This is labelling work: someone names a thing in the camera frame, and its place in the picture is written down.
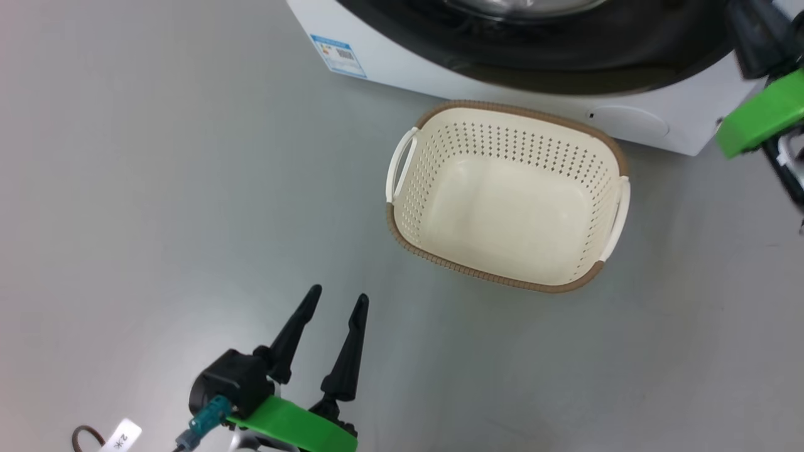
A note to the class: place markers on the white front-load washing machine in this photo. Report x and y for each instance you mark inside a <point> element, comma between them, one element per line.
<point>440,72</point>

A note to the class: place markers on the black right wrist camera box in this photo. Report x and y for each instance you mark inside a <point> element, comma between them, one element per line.
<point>796,37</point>

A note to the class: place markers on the blue energy label sticker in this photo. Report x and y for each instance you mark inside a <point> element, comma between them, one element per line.
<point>338,56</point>

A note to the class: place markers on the black round glass washer door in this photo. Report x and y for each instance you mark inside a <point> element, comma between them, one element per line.
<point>628,63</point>

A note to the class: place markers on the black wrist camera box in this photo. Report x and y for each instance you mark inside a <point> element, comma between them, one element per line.
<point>232,383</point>
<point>796,37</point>

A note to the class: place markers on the round white filter cover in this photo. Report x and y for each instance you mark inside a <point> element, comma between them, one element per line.
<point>628,121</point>

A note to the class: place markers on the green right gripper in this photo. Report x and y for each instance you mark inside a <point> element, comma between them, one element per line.
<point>766,113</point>

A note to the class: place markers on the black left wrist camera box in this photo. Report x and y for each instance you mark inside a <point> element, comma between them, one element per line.
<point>232,383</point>

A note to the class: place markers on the cream perforated laundry basket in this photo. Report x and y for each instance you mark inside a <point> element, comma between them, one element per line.
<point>509,213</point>

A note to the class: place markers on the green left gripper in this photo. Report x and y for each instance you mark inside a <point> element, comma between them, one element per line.
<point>301,433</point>

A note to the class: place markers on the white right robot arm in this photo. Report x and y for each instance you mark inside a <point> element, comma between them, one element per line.
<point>793,169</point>

